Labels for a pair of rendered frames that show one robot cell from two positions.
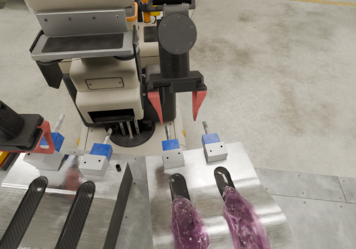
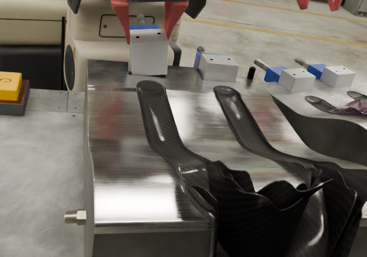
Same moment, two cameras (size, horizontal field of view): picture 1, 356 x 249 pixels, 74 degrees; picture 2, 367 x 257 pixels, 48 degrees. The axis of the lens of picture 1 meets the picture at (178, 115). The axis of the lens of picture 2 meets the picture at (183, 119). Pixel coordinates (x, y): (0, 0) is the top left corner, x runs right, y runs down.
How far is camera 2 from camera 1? 0.58 m
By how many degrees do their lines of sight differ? 27
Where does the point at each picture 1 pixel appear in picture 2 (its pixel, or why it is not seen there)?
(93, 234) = (275, 127)
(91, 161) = (218, 59)
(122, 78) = (154, 19)
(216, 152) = (343, 72)
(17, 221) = (151, 122)
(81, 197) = (223, 100)
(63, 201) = (202, 101)
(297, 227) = not seen: outside the picture
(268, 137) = not seen: hidden behind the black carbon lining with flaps
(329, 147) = not seen: hidden behind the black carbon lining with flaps
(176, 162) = (307, 79)
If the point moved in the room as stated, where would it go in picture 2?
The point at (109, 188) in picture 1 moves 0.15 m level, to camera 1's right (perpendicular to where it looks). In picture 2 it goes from (255, 91) to (337, 92)
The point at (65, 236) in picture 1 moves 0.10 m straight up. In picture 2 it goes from (238, 132) to (259, 57)
